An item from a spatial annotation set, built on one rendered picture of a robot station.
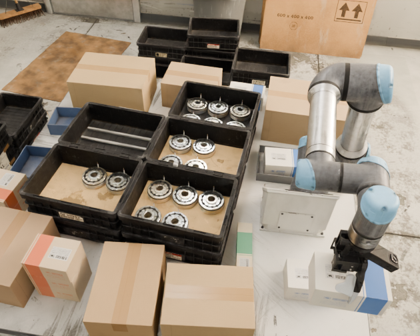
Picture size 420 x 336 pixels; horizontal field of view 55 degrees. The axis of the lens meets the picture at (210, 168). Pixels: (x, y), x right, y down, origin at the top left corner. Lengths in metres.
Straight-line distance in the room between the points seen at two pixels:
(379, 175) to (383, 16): 3.69
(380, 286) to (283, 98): 1.18
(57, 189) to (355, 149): 1.19
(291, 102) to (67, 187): 1.13
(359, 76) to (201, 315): 0.88
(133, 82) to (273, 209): 1.02
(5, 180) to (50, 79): 2.23
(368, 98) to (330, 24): 3.05
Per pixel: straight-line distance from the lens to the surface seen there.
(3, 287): 1.58
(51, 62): 4.25
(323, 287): 1.16
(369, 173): 1.02
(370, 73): 1.30
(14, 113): 3.05
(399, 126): 3.69
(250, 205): 1.84
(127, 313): 1.40
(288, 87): 2.20
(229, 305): 1.40
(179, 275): 1.45
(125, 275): 1.47
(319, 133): 1.10
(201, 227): 1.59
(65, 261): 1.46
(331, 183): 1.01
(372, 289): 1.21
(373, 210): 0.94
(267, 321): 1.57
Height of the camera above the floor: 2.12
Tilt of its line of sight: 46 degrees down
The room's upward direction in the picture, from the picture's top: 2 degrees clockwise
